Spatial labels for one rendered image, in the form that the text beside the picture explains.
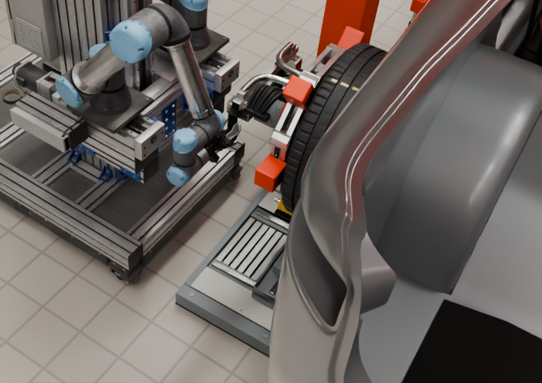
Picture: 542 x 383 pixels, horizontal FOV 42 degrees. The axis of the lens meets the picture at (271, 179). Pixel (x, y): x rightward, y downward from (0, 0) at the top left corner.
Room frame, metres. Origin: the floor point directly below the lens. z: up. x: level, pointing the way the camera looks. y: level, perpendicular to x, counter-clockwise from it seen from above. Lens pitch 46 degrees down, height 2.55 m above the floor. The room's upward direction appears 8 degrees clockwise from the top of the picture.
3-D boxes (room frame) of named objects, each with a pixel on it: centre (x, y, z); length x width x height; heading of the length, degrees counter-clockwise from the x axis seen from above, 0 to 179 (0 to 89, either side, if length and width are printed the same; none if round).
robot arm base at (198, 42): (2.40, 0.40, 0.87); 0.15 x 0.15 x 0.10
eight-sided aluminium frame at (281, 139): (1.96, -0.12, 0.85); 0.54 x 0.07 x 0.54; 156
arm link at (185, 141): (1.65, 0.28, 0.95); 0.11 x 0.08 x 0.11; 153
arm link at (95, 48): (1.95, 0.62, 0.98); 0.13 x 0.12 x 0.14; 153
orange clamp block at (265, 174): (1.67, 0.01, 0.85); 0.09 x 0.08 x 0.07; 156
